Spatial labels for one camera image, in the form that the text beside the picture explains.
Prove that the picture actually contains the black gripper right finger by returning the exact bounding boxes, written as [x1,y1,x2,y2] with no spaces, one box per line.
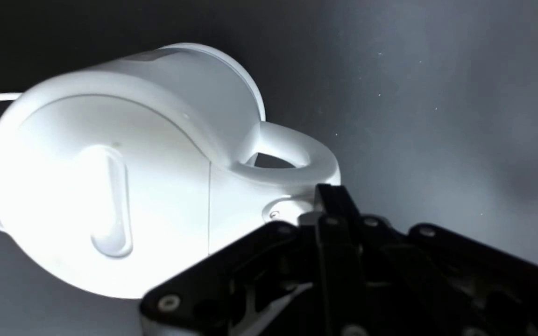
[331,182,538,336]

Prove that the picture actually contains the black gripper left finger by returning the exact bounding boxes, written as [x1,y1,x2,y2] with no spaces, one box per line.
[139,182,340,336]

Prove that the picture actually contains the white electric kettle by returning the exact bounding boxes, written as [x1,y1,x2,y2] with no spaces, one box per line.
[0,51,344,300]

